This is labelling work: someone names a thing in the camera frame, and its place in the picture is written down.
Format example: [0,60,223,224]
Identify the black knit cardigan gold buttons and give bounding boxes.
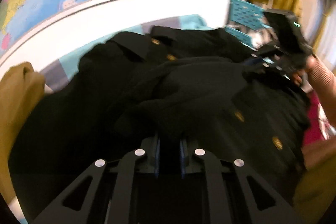
[9,27,309,223]

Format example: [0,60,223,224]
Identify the pink ribbed sleeve forearm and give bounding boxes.
[306,55,335,127]

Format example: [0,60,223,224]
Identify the right hand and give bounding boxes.
[291,55,318,86]

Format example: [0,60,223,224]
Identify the teal perforated plastic basket rack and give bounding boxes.
[224,0,271,50]

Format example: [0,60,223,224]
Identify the magenta red cloth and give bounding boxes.
[303,91,335,146]

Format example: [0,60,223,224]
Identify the mustard yellow folded garment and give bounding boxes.
[0,62,45,204]

